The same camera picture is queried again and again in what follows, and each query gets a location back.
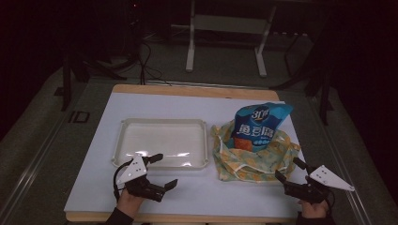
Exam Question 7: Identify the floral yellow cloth bag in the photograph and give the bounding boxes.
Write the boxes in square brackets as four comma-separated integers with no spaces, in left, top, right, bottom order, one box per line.
[210,121,302,184]

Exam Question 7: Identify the blue snack packet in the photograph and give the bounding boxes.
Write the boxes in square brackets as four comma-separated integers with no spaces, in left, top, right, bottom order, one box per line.
[230,101,295,154]

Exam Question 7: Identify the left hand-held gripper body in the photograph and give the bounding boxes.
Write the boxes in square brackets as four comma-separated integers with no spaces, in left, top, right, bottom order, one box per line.
[115,155,165,203]

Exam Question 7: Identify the white table mat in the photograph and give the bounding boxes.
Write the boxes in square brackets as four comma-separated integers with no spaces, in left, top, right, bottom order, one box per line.
[63,91,310,219]

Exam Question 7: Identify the white metal stand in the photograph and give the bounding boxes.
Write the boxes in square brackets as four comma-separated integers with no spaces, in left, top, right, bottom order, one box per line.
[185,0,278,78]

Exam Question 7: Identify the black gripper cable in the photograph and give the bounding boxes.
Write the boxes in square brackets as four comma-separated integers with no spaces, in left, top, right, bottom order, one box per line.
[113,159,135,203]
[326,188,336,218]

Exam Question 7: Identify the black floor bracket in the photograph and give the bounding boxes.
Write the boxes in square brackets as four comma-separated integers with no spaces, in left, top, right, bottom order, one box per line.
[68,110,91,124]

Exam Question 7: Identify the person's right hand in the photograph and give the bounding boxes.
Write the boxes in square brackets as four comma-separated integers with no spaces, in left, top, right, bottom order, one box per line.
[298,200,329,219]

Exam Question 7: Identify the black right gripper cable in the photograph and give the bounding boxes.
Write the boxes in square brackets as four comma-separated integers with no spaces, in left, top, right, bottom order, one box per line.
[326,188,336,218]

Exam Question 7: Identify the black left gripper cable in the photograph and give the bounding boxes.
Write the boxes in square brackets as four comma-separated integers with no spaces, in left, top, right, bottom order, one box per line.
[113,159,135,203]

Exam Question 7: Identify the black floor cables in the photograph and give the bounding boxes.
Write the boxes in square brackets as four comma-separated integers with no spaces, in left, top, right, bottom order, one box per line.
[136,38,173,86]

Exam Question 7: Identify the white floor strip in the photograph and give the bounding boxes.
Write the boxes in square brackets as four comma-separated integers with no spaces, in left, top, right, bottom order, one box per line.
[145,80,239,90]

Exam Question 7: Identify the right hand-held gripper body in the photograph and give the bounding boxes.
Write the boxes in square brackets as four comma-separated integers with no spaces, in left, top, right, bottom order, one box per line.
[283,164,356,204]

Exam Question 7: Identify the person's left hand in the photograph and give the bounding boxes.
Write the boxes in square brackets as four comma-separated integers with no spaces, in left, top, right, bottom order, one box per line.
[115,188,146,219]

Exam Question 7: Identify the cream plastic tray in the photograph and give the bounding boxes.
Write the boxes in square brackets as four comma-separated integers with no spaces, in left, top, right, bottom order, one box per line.
[111,117,210,172]

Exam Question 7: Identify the black metal stand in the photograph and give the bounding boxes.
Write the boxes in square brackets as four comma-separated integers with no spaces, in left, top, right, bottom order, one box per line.
[269,29,335,127]
[60,51,128,113]

